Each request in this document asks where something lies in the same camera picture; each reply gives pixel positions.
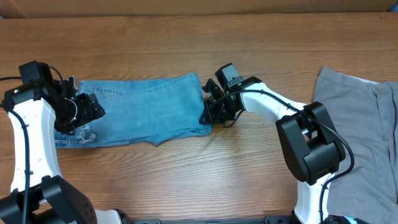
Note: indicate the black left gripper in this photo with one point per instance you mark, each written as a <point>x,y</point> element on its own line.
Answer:
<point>92,109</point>

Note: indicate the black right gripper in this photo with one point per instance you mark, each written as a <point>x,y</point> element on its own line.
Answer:
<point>209,115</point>

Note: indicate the light blue denim jeans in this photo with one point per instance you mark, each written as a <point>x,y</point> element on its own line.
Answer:
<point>152,111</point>

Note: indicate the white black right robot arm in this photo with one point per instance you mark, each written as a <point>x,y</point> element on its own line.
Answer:
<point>311,147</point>

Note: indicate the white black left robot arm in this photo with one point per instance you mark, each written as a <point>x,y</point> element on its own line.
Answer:
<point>38,108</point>

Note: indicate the brown cardboard back panel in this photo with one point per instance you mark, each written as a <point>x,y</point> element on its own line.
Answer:
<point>87,8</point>

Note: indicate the grey folded shorts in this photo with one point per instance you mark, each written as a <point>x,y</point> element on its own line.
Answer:
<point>365,116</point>

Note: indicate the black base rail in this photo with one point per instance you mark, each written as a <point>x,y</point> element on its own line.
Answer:
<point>214,220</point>

